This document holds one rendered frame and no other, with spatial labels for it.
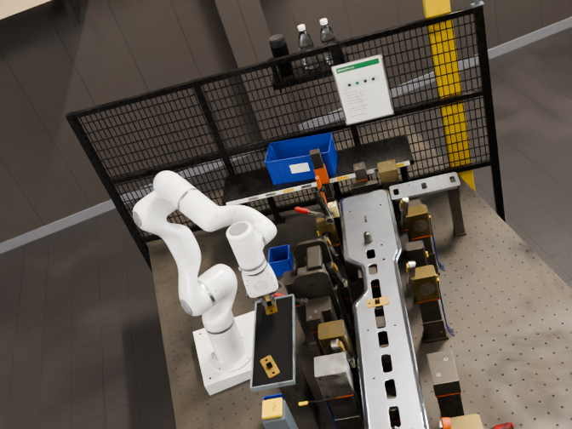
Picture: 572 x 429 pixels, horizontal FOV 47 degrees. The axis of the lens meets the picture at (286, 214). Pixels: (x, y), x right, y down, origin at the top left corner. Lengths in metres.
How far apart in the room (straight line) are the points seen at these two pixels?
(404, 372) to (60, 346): 2.80
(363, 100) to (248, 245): 1.26
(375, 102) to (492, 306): 1.04
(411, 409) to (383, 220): 0.91
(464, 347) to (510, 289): 0.34
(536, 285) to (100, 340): 2.69
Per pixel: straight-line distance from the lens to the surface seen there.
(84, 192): 5.44
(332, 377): 2.09
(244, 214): 2.08
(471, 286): 2.80
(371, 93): 3.03
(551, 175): 4.47
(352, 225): 2.73
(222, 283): 2.47
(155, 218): 2.30
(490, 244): 2.97
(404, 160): 2.98
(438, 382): 2.10
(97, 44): 4.95
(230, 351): 2.66
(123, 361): 4.14
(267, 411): 2.00
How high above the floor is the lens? 2.71
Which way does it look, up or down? 36 degrees down
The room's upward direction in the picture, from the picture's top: 20 degrees counter-clockwise
